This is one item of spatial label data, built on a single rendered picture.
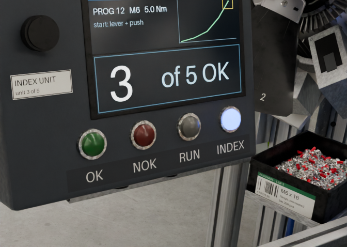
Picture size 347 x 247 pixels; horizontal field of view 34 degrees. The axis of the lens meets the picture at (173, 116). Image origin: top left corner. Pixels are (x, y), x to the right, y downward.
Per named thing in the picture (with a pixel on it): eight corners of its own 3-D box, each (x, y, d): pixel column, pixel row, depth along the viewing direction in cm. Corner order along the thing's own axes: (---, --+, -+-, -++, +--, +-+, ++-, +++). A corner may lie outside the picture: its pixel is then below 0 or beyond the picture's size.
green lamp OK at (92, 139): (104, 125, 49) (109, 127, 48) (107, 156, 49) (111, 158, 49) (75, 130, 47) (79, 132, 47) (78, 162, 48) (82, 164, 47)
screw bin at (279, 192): (300, 159, 122) (306, 129, 120) (375, 189, 112) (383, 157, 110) (241, 191, 107) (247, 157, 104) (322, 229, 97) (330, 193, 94)
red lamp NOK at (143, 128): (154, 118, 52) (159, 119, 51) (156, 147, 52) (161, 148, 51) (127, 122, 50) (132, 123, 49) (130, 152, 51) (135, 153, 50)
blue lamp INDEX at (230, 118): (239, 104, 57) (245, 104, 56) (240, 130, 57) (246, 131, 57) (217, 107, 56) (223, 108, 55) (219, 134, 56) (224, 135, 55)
